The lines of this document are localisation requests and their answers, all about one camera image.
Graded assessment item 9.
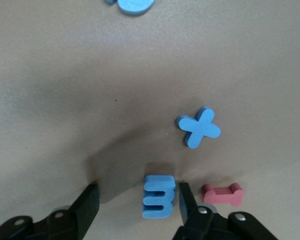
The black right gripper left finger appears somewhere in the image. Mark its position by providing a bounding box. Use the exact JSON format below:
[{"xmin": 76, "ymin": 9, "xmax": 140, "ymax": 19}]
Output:
[{"xmin": 0, "ymin": 183, "xmax": 101, "ymax": 240}]

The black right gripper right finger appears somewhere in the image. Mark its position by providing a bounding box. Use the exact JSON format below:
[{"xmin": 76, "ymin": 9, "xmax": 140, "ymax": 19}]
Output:
[{"xmin": 174, "ymin": 182, "xmax": 278, "ymax": 240}]

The blue foam letter E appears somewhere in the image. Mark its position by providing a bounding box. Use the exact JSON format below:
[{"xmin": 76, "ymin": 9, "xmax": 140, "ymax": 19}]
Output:
[{"xmin": 142, "ymin": 174, "xmax": 176, "ymax": 221}]

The blue foam letter X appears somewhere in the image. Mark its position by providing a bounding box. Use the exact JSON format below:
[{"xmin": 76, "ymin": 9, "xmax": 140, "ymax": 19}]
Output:
[{"xmin": 176, "ymin": 106, "xmax": 221, "ymax": 150}]

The blue foam letter G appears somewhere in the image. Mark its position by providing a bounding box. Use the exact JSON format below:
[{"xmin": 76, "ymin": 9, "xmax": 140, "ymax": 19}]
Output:
[{"xmin": 116, "ymin": 0, "xmax": 158, "ymax": 16}]

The red foam letter I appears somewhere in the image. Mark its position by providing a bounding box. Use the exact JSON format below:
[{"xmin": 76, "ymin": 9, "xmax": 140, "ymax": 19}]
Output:
[{"xmin": 200, "ymin": 183, "xmax": 245, "ymax": 208}]

